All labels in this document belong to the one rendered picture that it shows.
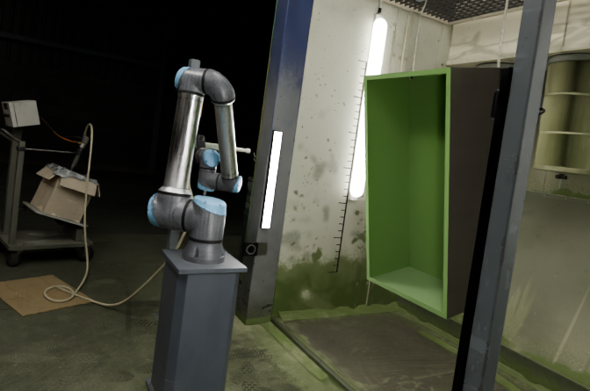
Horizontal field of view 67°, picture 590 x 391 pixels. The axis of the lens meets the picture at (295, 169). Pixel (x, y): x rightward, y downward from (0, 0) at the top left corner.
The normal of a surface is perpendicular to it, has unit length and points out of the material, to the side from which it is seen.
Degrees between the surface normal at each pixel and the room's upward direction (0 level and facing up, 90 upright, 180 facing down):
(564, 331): 57
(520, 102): 90
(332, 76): 90
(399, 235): 90
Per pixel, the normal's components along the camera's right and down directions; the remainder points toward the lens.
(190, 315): 0.48, 0.11
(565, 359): -0.65, -0.61
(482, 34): -0.86, -0.09
